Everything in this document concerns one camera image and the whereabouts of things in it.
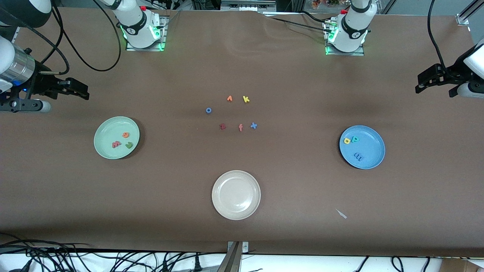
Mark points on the green plate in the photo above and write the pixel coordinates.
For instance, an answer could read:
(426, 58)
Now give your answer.
(109, 128)

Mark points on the teal foam letter p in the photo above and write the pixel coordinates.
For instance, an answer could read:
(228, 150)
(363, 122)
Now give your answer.
(354, 139)

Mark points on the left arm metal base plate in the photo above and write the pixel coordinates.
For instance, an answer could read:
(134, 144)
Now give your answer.
(344, 53)

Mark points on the blue plate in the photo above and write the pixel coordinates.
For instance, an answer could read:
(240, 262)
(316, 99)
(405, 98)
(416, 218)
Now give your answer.
(370, 147)

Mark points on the metal table bracket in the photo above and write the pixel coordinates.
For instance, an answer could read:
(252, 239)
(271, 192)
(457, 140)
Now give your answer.
(232, 260)

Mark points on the grey tape scrap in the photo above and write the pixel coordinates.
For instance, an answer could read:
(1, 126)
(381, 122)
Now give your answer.
(341, 214)

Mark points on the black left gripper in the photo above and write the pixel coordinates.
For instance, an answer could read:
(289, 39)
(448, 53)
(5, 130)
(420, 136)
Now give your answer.
(452, 73)

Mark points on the beige plate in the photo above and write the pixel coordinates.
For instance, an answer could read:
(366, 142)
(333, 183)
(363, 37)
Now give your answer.
(236, 195)

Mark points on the aluminium profile with bracket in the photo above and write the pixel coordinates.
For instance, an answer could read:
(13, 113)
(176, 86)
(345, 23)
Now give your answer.
(463, 18)

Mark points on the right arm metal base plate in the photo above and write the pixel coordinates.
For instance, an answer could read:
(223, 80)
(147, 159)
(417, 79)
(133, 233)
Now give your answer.
(145, 48)

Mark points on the grey metal box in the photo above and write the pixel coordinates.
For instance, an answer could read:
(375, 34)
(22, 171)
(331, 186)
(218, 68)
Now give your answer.
(245, 5)

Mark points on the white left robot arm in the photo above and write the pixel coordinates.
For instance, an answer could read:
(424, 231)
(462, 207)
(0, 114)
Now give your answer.
(351, 30)

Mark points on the cardboard box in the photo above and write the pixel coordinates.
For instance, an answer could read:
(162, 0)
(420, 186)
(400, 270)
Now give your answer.
(461, 265)

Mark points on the blue foam letter m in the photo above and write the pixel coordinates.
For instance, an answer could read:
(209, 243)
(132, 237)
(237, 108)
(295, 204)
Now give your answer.
(357, 155)

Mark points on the black power plug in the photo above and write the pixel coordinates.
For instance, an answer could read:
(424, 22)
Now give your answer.
(196, 263)

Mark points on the pink foam letter w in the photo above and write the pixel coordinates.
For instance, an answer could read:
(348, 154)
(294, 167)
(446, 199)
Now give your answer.
(116, 144)

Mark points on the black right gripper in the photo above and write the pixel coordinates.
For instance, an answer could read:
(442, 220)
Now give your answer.
(39, 84)

